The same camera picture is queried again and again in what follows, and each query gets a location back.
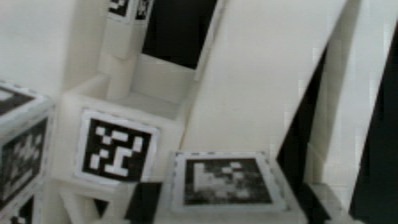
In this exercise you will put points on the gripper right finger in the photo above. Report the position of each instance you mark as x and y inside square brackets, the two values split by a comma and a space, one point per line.
[320, 205]

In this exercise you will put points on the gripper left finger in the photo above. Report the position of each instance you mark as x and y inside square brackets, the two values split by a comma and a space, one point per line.
[132, 209]

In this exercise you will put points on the white tagged cube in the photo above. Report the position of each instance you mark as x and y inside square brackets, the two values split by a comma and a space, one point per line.
[25, 120]
[226, 189]

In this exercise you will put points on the white chair back frame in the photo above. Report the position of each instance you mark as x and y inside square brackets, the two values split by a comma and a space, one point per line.
[295, 49]

